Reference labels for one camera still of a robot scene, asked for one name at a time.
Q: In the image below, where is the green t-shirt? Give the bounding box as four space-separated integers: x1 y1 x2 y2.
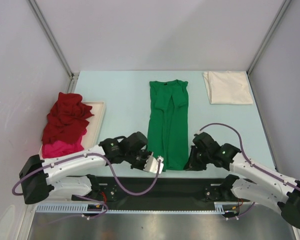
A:
147 79 189 171

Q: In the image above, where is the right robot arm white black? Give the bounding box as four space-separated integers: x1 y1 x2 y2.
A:
185 132 300 229

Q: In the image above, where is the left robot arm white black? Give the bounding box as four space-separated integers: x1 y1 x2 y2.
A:
18 131 153 205

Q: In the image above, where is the cream plastic tray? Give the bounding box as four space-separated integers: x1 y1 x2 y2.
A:
39 101 106 159

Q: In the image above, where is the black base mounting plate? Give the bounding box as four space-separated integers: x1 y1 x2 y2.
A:
84 177 243 211

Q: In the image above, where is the folded cream t-shirt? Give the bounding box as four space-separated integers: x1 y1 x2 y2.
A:
202 71 254 105

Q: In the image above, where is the dark red t-shirt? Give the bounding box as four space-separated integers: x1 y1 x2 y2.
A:
41 92 93 145

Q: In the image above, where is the pink t-shirt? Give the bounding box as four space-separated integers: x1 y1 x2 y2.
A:
41 130 87 159

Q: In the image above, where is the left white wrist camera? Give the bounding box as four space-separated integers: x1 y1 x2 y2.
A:
143 155 164 174

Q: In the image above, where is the white slotted cable duct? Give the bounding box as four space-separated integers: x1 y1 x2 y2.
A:
36 201 241 215

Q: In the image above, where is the aluminium front frame rail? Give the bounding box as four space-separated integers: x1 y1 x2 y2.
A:
24 182 298 240

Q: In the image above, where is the left aluminium frame post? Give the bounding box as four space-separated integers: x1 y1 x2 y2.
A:
26 0 80 93

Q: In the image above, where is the aluminium frame post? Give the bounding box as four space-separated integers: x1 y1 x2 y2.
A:
246 0 294 77
26 0 80 93

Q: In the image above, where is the right aluminium frame post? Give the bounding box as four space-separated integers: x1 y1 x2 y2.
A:
246 0 294 77

